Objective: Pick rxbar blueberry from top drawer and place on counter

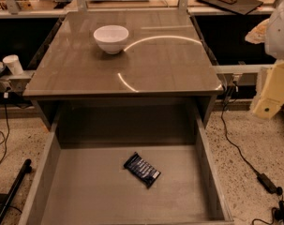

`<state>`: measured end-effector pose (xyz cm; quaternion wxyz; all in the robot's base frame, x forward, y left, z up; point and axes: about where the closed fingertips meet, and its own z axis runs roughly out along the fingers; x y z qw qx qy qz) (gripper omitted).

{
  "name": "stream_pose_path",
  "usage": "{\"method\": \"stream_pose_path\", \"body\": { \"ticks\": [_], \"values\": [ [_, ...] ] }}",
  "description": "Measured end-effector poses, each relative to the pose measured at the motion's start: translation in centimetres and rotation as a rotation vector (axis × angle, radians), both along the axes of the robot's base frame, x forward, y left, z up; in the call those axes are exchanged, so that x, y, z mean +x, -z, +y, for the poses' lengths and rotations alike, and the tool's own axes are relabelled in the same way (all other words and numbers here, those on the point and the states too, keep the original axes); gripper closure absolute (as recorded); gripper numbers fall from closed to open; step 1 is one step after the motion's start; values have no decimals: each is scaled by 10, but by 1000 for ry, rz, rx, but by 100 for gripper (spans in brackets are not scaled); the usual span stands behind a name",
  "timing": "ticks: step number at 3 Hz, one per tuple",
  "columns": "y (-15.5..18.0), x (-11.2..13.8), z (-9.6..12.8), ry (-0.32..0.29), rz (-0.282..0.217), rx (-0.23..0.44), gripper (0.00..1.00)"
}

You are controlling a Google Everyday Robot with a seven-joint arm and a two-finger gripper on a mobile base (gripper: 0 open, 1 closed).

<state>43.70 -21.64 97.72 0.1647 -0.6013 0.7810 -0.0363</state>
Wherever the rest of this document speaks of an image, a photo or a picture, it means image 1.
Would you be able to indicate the grey counter cabinet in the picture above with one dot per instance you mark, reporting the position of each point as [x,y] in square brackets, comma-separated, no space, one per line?
[163,57]

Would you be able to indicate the black plug bottom right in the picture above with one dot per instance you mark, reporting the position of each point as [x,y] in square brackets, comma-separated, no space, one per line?
[277,214]

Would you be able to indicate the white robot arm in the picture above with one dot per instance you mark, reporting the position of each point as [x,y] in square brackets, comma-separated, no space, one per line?
[274,38]

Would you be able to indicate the grey open drawer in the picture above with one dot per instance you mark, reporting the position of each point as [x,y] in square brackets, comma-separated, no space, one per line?
[81,179]

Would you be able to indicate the black power adapter with cable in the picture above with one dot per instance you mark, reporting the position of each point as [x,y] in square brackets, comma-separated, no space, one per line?
[263,179]

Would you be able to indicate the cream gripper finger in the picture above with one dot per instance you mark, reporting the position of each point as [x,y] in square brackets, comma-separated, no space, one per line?
[269,97]

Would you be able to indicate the black metal stand leg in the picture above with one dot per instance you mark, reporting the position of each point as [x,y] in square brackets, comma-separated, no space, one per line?
[7,198]

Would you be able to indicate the black flat panel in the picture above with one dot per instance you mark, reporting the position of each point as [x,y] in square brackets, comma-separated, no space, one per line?
[242,7]

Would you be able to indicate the dark blue snack bar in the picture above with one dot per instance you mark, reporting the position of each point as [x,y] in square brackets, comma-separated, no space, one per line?
[143,170]

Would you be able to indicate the white paper cup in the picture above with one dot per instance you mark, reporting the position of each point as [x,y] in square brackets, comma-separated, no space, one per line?
[13,64]

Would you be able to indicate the white ceramic bowl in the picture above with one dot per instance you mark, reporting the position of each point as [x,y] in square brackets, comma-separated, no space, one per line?
[111,39]

